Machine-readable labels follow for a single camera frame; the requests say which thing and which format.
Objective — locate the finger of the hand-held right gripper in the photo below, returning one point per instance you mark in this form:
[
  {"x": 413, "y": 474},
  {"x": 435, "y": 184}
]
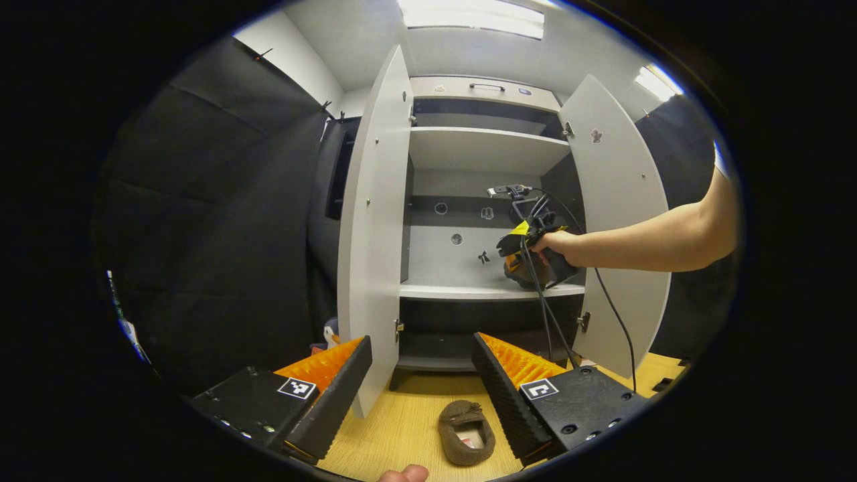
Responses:
[{"x": 515, "y": 271}]

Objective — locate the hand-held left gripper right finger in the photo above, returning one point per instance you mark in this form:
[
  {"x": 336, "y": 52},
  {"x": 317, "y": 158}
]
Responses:
[{"x": 505, "y": 402}]

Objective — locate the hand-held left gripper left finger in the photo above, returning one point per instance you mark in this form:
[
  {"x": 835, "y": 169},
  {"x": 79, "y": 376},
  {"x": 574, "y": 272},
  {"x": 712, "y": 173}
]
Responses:
[{"x": 335, "y": 408}]

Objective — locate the brown fuzzy slipper shoe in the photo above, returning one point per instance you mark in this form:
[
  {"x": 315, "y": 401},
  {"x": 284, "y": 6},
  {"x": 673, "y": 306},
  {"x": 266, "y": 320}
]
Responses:
[{"x": 466, "y": 435}]

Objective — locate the white shoe cabinet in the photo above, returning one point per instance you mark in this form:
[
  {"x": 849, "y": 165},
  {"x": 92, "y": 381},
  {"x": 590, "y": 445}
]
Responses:
[{"x": 482, "y": 147}]

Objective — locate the white shoe cabinet door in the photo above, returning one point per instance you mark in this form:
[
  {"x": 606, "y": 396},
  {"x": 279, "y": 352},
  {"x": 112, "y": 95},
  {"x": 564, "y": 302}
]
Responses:
[
  {"x": 619, "y": 187},
  {"x": 371, "y": 254}
]

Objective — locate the white cabinet drawer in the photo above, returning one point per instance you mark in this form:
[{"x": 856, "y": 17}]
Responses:
[{"x": 455, "y": 90}]

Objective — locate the white orange plush toy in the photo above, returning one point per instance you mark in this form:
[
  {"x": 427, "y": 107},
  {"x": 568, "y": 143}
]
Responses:
[{"x": 331, "y": 333}]

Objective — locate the black backdrop cloth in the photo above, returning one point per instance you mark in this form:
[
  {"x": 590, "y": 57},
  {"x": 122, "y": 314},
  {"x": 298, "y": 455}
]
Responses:
[
  {"x": 683, "y": 147},
  {"x": 214, "y": 221}
]

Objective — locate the ceiling light panel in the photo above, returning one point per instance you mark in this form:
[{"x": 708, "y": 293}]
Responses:
[
  {"x": 657, "y": 82},
  {"x": 472, "y": 17}
]

